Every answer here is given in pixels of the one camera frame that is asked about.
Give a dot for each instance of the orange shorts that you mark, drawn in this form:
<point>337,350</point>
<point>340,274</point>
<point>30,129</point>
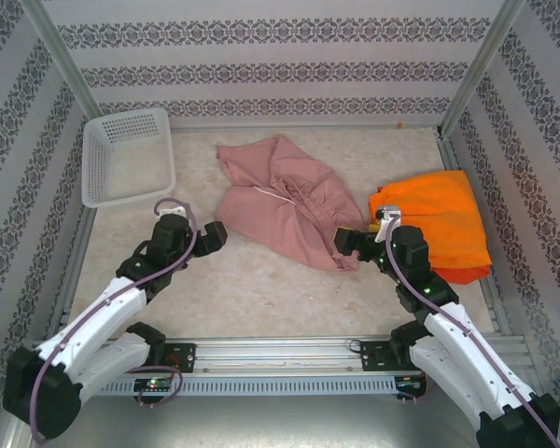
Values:
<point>438,210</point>

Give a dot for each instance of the red-orange shorts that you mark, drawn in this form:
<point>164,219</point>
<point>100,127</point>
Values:
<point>462,276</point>

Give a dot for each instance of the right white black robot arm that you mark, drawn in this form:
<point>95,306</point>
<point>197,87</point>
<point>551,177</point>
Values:
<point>466,364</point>

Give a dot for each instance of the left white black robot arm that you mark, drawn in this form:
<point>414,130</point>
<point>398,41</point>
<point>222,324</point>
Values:
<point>88,326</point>

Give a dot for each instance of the white plastic mesh basket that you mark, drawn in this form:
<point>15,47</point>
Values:
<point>93,177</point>

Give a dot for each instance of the grey metal panel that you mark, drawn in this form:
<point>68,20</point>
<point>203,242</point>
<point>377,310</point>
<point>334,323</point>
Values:
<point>284,424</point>

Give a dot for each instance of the aluminium side rail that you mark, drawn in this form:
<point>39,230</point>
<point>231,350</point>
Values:
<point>81,228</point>
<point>452,163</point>

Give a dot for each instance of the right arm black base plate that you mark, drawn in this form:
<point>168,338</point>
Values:
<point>373,357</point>

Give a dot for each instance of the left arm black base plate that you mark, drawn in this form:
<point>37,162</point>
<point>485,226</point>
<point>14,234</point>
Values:
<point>182,357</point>

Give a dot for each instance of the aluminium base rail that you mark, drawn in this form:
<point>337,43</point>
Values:
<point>284,347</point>

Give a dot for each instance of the aluminium back rail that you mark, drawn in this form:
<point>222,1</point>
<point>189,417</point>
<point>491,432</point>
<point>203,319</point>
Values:
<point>308,123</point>

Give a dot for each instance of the aluminium frame post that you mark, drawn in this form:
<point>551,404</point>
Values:
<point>483,65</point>
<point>58,51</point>

